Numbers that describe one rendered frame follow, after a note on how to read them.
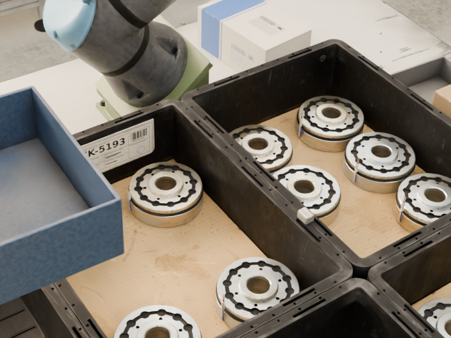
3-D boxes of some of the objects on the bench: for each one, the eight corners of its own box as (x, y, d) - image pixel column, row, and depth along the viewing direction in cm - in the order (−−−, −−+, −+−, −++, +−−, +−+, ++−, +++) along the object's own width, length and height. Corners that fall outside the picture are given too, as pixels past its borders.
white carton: (197, 44, 172) (197, 6, 166) (241, 25, 178) (243, -13, 172) (263, 90, 161) (266, 50, 155) (307, 68, 167) (312, 29, 161)
